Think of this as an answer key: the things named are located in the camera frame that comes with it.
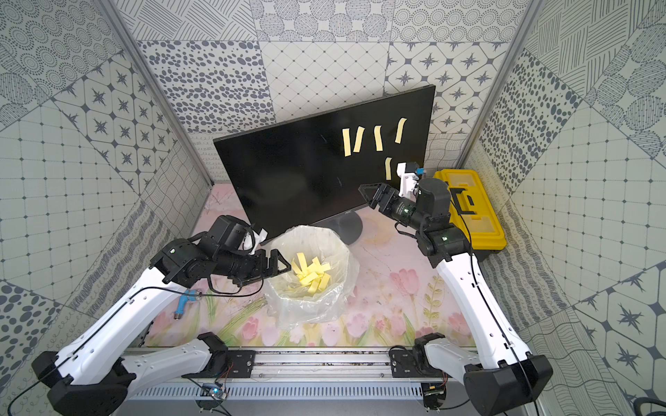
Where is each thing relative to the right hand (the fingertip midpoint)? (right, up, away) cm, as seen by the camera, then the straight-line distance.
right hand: (367, 194), depth 68 cm
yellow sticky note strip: (+8, +9, +13) cm, 17 cm away
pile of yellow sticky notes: (-15, -23, +4) cm, 27 cm away
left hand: (-23, -19, -1) cm, 30 cm away
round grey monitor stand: (-4, -11, +37) cm, 39 cm away
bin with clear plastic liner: (-19, -25, -10) cm, 33 cm away
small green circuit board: (-43, -54, +3) cm, 69 cm away
